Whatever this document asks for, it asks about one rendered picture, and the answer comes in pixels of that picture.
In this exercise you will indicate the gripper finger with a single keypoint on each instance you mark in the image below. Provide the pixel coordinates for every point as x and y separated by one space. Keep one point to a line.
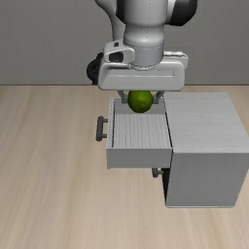
123 96
157 96

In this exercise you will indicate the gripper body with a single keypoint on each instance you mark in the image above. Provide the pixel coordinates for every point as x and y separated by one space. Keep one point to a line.
142 75

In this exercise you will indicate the green lime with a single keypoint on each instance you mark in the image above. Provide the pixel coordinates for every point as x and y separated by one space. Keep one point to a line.
140 101

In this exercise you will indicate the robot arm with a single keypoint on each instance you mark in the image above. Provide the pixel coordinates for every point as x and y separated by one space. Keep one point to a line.
144 29

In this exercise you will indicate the open grey cabinet drawer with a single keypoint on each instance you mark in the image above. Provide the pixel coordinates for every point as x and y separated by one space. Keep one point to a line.
139 136

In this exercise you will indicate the grey cabinet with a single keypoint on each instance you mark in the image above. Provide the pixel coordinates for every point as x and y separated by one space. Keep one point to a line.
202 149

